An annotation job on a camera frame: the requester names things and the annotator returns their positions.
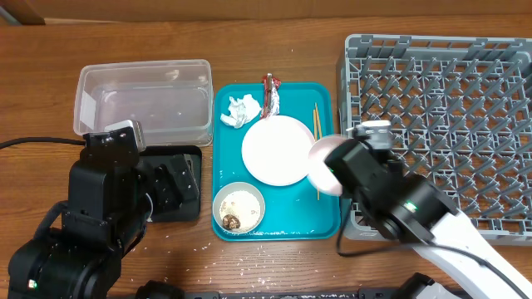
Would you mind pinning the pink small bowl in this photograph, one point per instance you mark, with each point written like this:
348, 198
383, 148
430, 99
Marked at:
319, 175

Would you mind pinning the red foil snack wrapper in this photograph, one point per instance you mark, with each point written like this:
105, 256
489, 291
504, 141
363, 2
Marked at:
271, 105

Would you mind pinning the clear plastic bin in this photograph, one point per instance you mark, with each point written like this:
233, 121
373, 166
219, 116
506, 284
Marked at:
173, 100

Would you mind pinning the crumpled white tissue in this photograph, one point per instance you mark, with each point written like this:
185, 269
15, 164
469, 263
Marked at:
241, 111

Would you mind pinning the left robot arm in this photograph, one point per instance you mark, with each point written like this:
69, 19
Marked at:
116, 187

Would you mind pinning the black plastic tray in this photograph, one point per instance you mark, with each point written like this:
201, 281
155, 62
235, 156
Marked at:
174, 182

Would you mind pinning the white round plate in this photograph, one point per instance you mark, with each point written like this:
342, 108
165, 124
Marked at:
275, 150

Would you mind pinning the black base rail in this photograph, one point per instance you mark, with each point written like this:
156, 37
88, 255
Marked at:
410, 289

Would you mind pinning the teal serving tray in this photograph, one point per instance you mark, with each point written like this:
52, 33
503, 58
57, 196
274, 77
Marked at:
294, 212

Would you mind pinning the wooden chopstick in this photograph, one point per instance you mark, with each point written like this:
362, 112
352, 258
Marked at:
320, 134
315, 135

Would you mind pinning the left wooden chopstick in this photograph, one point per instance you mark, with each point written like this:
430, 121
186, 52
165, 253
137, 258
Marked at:
315, 135

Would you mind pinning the right wooden chopstick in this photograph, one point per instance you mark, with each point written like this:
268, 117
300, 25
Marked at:
320, 134

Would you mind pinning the grey dishwasher rack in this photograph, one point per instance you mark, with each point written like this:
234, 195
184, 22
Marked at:
460, 110

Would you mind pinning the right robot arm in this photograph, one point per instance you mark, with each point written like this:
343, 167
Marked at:
412, 210

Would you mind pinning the grey bowl with rice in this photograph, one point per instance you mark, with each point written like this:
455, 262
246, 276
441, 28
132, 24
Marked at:
238, 208

